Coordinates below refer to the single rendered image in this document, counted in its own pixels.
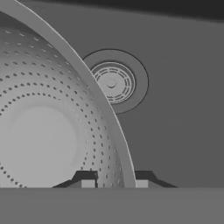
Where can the grey metal sink basin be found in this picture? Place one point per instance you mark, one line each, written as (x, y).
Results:
(180, 116)

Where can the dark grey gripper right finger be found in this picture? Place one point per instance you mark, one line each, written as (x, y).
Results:
(145, 176)

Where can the round metal sink drain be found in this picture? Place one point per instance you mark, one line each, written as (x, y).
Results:
(122, 84)

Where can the grey perforated metal colander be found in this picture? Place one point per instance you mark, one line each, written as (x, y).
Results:
(52, 122)

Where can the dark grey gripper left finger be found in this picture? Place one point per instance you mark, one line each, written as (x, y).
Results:
(84, 177)

